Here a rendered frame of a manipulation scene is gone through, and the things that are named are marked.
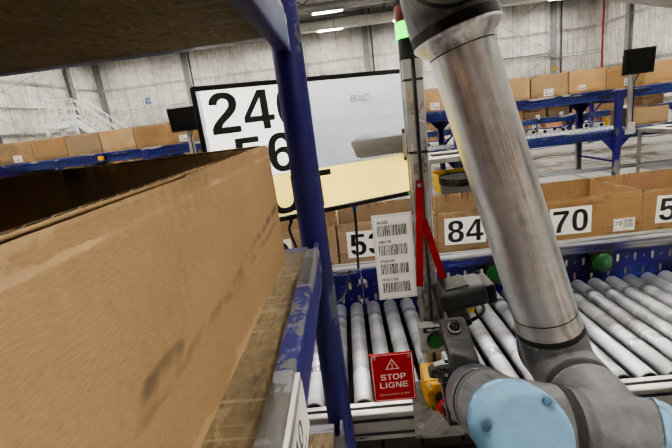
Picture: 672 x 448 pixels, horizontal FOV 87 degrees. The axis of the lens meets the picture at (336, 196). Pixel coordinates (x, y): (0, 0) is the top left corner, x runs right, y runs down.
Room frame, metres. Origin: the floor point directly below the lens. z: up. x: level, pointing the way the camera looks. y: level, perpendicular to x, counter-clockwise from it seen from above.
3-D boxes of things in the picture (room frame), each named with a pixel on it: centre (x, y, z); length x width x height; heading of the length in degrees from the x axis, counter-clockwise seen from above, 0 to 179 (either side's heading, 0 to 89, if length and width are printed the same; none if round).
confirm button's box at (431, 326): (0.71, -0.18, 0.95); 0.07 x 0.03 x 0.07; 88
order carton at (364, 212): (1.47, -0.19, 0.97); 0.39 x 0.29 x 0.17; 88
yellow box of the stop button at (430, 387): (0.68, -0.22, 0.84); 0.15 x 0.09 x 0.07; 88
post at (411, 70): (0.74, -0.18, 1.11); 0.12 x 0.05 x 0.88; 88
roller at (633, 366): (0.99, -0.73, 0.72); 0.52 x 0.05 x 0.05; 178
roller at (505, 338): (1.00, -0.47, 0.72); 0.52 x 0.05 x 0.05; 178
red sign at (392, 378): (0.72, -0.11, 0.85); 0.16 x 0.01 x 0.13; 88
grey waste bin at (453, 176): (4.05, -1.48, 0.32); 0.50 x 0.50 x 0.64
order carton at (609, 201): (1.44, -0.97, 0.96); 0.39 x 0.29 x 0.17; 88
